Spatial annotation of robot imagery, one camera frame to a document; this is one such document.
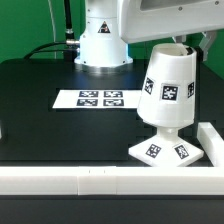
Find black vertical hose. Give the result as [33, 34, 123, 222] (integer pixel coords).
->
[63, 0, 75, 41]

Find white lamp base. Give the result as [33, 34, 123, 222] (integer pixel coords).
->
[128, 127, 204, 167]

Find white marker sheet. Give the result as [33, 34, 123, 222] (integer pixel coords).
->
[53, 90, 141, 109]

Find black cable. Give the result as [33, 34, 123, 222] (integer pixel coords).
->
[23, 39, 81, 60]

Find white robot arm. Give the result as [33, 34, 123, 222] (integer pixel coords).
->
[76, 0, 224, 67]

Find white lamp shade cone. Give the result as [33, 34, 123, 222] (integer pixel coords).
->
[137, 43, 197, 128]

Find white front fence bar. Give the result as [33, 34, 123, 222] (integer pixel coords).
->
[0, 167, 224, 195]

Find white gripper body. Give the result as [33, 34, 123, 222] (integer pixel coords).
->
[117, 0, 224, 43]

